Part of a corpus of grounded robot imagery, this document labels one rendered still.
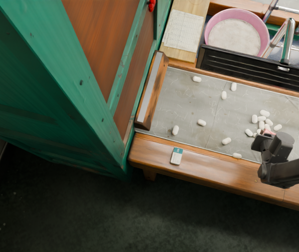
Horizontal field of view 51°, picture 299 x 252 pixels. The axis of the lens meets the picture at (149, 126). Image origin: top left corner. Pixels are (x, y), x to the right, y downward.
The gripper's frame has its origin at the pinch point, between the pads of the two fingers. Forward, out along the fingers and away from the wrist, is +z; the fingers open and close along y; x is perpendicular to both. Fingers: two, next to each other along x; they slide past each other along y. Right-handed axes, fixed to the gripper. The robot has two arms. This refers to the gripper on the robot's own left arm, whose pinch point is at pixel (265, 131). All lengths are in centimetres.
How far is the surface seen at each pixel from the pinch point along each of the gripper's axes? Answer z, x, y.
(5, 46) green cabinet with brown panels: -74, -46, 51
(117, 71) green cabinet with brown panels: -37, -27, 49
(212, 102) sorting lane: 12.0, 0.0, 20.2
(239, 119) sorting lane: 8.7, 2.7, 8.3
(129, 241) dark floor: 10, 100, 40
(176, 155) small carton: -10.0, 13.2, 29.1
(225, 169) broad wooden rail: -8.9, 14.7, 10.5
